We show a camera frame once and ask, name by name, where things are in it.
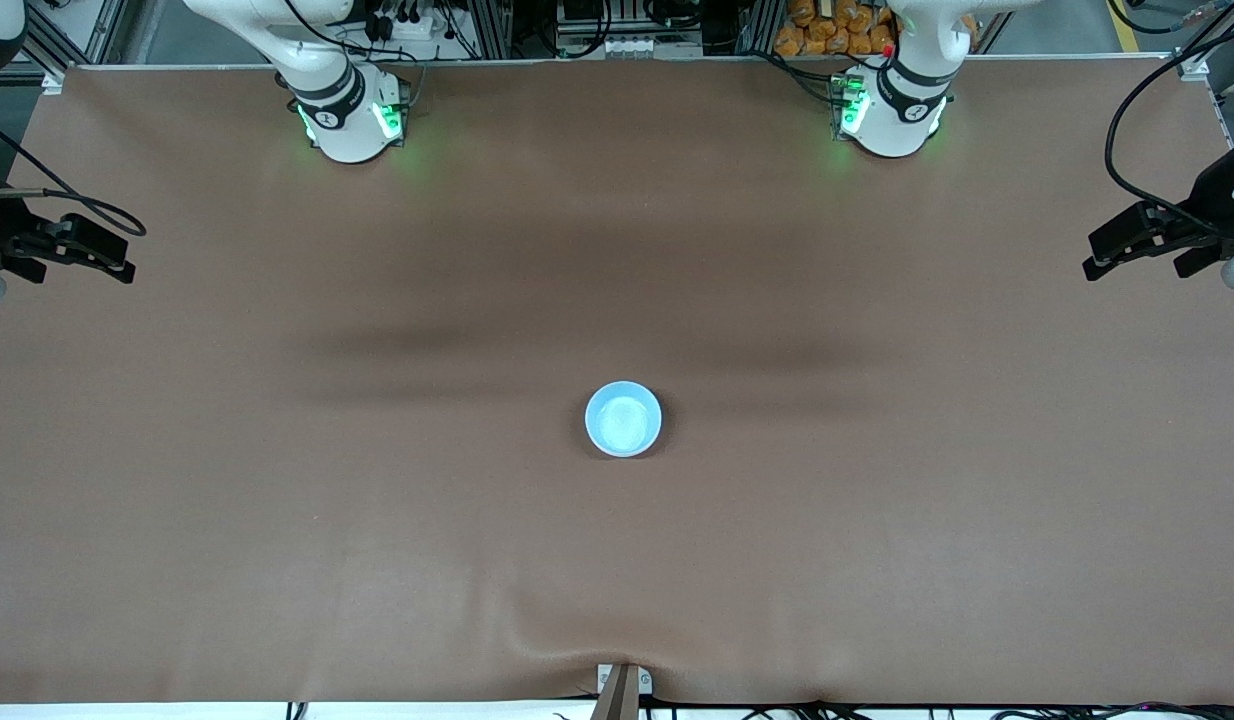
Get white power strip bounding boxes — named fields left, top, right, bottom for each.
left=362, top=5, right=450, bottom=46

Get aluminium frame profile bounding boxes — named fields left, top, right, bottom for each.
left=17, top=0, right=130, bottom=83
left=1175, top=0, right=1234, bottom=101

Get brown table mat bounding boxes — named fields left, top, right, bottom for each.
left=0, top=55, right=1234, bottom=707

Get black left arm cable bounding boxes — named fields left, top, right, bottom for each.
left=1104, top=0, right=1234, bottom=219

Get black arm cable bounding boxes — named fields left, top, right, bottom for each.
left=1104, top=0, right=1234, bottom=219
left=0, top=112, right=148, bottom=239

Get metal bracket with brown post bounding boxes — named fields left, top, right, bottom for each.
left=590, top=662, right=654, bottom=720

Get white electrical device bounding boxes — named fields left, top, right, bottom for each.
left=594, top=35, right=705, bottom=61

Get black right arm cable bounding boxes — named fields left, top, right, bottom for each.
left=0, top=112, right=148, bottom=239

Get orange snack packets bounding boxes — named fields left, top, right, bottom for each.
left=773, top=0, right=899, bottom=58

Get blue bowl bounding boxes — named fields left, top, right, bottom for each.
left=584, top=381, right=664, bottom=459

